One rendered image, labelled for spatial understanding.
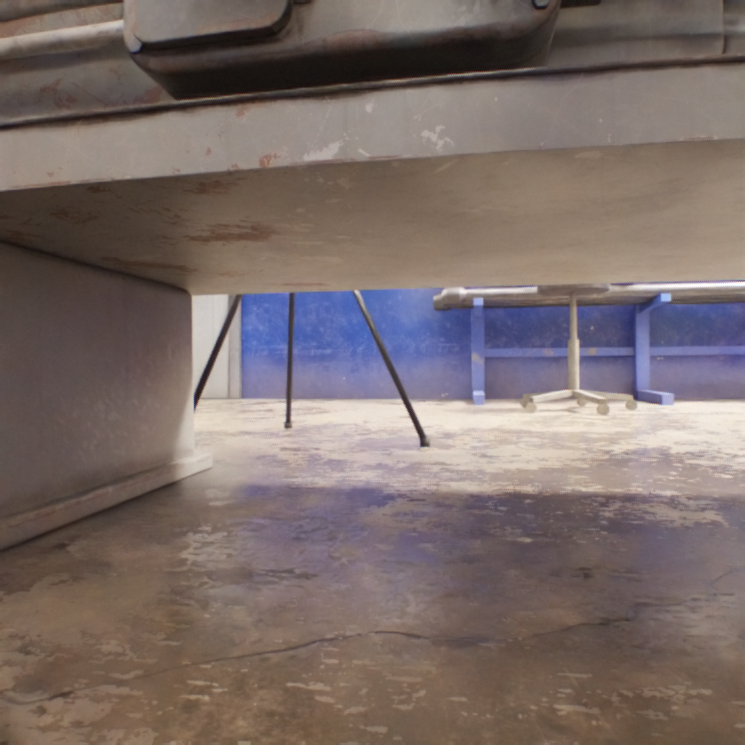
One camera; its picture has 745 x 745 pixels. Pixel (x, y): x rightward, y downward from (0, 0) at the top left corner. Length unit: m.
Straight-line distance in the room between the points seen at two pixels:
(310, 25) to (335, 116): 0.09
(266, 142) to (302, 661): 0.43
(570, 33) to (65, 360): 0.80
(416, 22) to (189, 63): 0.21
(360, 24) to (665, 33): 0.35
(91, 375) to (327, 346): 3.07
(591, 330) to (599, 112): 3.46
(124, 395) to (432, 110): 0.77
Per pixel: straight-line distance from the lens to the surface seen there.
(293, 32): 0.58
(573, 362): 2.94
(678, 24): 0.77
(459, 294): 3.40
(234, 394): 4.17
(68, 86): 0.90
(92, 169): 0.62
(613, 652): 0.54
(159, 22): 0.62
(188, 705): 0.46
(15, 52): 0.85
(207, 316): 4.27
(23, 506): 0.93
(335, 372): 3.99
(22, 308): 0.92
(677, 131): 0.53
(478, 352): 3.75
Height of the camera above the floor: 0.23
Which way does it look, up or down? 1 degrees down
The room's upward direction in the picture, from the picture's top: 1 degrees counter-clockwise
